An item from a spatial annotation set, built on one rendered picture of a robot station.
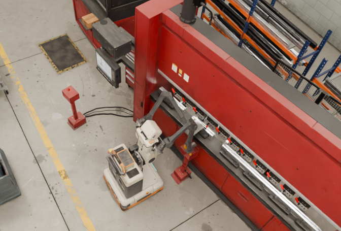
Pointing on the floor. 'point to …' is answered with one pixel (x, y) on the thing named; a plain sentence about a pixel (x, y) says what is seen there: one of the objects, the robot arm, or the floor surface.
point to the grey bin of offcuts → (7, 181)
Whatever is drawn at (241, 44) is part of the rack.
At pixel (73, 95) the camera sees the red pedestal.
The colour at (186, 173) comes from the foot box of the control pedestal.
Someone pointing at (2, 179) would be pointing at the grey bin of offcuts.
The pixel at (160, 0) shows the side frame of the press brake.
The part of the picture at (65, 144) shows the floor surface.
